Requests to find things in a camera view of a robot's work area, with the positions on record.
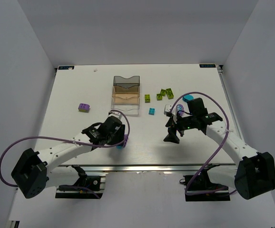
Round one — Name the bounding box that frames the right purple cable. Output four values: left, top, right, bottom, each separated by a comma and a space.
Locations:
170, 92, 238, 196

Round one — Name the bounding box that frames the purple cable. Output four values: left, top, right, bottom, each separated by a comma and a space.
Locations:
0, 109, 131, 188
170, 92, 238, 196

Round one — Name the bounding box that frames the right corner label sticker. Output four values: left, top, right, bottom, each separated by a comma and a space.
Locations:
199, 64, 216, 68

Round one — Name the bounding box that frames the clear transparent container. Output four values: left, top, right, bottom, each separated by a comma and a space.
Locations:
111, 97, 140, 116

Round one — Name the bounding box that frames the purple and green lego stack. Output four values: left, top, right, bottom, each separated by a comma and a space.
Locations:
78, 103, 90, 113

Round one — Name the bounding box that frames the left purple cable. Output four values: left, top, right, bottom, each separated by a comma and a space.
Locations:
0, 109, 131, 188

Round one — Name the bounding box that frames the purple lego brick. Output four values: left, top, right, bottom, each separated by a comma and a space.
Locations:
122, 134, 128, 147

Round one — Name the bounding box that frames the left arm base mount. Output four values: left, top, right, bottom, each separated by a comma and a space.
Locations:
55, 165, 106, 200

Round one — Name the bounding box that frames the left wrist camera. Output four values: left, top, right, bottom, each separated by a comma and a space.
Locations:
108, 111, 122, 120

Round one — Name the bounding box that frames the corner label sticker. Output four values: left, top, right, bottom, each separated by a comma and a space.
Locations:
199, 64, 216, 68
58, 66, 74, 70

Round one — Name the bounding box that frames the long green lego brick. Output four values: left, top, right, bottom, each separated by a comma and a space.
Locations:
166, 88, 174, 99

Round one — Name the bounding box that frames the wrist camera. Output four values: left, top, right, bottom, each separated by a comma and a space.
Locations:
164, 104, 177, 122
108, 111, 122, 120

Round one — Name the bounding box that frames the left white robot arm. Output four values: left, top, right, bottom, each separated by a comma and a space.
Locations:
11, 115, 130, 199

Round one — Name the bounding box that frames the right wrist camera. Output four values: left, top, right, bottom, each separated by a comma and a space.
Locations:
164, 104, 177, 122

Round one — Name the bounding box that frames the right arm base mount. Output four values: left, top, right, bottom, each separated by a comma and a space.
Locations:
185, 164, 230, 202

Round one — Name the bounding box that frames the grey transparent container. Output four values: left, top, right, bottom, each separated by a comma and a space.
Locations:
113, 76, 140, 88

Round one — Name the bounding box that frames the small cyan lego brick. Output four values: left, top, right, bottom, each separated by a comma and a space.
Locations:
148, 108, 155, 115

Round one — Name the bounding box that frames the purple round lego piece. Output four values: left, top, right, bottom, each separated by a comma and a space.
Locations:
176, 104, 185, 116

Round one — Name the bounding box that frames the left corner label sticker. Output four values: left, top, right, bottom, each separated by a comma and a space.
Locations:
58, 66, 74, 70

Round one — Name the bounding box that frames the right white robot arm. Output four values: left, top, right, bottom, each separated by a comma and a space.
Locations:
164, 98, 275, 200

